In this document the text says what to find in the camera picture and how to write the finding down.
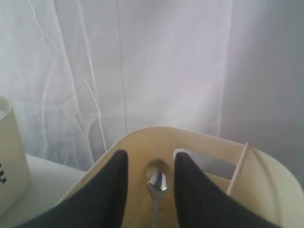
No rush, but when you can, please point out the cream bin with circle mark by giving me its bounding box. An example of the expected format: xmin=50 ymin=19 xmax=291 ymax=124
xmin=0 ymin=97 xmax=30 ymax=216

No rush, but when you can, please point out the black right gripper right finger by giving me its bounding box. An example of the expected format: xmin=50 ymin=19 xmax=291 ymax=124
xmin=174 ymin=152 xmax=277 ymax=228

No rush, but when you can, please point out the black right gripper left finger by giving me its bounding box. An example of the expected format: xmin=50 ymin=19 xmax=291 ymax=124
xmin=19 ymin=150 xmax=128 ymax=228

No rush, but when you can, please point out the white backdrop curtain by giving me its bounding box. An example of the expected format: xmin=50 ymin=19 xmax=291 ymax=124
xmin=0 ymin=0 xmax=304 ymax=183

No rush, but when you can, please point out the cream bin with triangle mark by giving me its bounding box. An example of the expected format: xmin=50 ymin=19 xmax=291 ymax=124
xmin=64 ymin=127 xmax=304 ymax=228

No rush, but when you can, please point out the steel spoon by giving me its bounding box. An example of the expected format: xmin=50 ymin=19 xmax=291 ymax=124
xmin=146 ymin=160 xmax=168 ymax=228

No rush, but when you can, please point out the wooden chopstick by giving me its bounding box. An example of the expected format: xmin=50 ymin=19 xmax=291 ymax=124
xmin=227 ymin=142 xmax=251 ymax=196

